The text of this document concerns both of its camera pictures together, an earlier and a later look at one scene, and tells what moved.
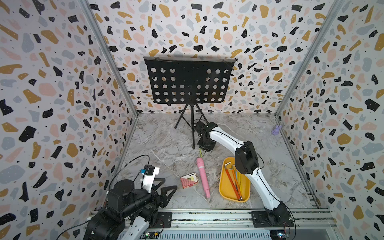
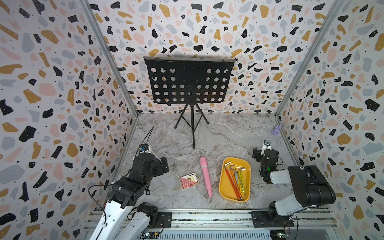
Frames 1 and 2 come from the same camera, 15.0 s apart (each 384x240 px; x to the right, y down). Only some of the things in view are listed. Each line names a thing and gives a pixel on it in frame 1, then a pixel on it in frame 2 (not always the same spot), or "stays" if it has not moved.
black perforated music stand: (190, 81) stays
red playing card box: (189, 180) stays
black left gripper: (156, 201) to (161, 170)
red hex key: (230, 179) stays
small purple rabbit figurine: (276, 130) stays
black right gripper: (207, 149) to (258, 154)
